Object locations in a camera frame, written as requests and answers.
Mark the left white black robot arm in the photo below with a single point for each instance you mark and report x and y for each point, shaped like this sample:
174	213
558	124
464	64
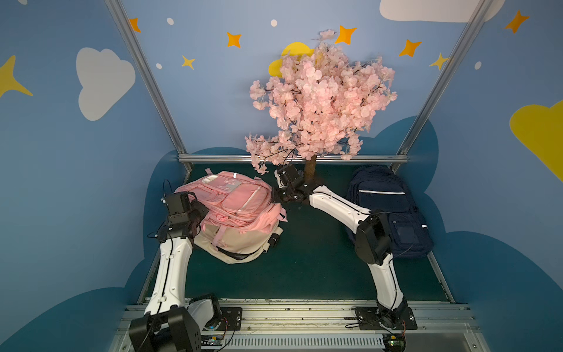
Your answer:
167	324

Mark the aluminium rail base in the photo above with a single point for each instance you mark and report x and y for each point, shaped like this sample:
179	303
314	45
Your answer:
331	325

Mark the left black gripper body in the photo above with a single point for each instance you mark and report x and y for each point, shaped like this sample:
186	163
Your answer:
193	218

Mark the pink cherry blossom tree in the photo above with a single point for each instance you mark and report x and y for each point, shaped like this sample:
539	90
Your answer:
321	102

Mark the left green circuit board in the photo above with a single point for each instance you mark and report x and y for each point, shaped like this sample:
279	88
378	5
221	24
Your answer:
212	342

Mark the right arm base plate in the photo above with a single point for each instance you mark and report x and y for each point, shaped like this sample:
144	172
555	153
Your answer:
370	318

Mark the cream white bag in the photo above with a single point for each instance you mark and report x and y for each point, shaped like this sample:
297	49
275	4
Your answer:
233	247

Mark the green circuit board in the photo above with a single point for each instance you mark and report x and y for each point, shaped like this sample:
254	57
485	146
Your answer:
394	343
212	342

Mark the right green circuit board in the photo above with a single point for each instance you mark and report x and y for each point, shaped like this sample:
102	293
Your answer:
394	343

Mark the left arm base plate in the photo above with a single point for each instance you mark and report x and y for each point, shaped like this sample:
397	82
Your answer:
226	319

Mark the navy blue backpack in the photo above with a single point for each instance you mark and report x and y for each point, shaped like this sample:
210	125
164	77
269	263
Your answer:
378	189

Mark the pink backpack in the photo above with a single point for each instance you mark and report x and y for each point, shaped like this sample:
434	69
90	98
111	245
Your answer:
237	201

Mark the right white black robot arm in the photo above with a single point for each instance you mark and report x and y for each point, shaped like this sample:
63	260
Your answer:
372	240

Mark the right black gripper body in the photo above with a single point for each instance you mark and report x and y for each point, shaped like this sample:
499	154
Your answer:
288	177

